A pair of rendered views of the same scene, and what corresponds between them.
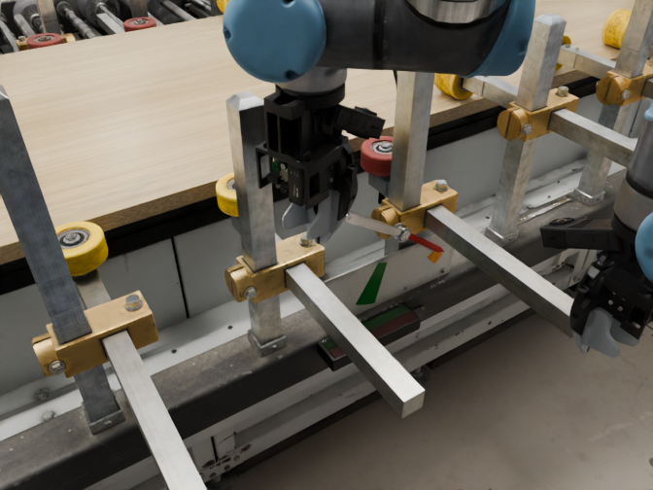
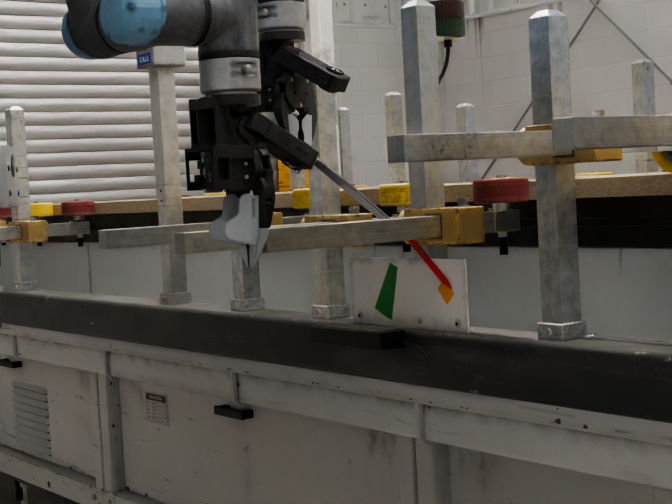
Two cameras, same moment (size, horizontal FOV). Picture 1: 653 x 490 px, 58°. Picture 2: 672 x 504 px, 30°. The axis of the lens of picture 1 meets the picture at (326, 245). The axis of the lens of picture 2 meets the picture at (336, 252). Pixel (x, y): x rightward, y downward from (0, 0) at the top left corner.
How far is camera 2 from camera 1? 2.02 m
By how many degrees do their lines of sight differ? 85
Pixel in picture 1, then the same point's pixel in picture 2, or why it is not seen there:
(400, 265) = (411, 281)
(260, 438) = not seen: outside the picture
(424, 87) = (411, 71)
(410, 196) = (415, 193)
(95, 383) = (237, 262)
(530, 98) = (536, 111)
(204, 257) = not seen: hidden behind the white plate
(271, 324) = (321, 284)
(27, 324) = not seen: hidden behind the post
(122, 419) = (242, 309)
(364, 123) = (306, 69)
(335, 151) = (268, 75)
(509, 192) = (542, 248)
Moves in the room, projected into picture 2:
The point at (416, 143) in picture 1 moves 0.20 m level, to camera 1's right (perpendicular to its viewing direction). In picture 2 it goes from (412, 130) to (432, 122)
